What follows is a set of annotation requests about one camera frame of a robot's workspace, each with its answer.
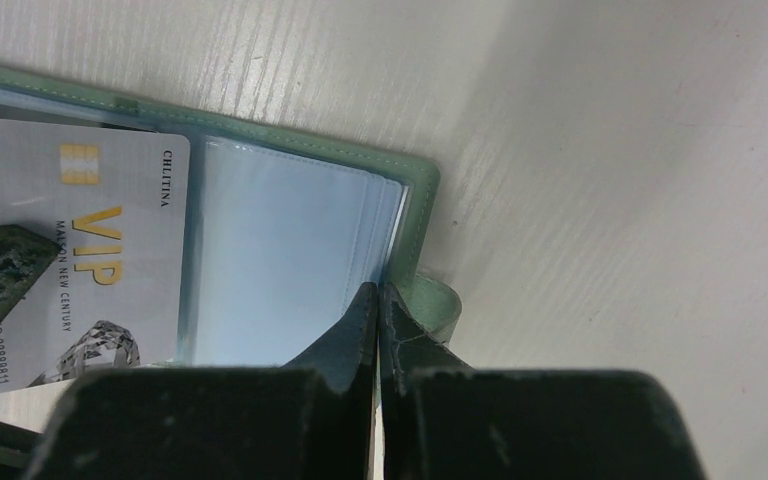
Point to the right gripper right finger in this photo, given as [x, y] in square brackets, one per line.
[444, 419]

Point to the green leather card holder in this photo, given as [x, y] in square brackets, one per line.
[282, 227]

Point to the white VIP card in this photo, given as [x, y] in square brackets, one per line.
[114, 202]

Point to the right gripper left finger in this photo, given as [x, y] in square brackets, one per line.
[311, 418]

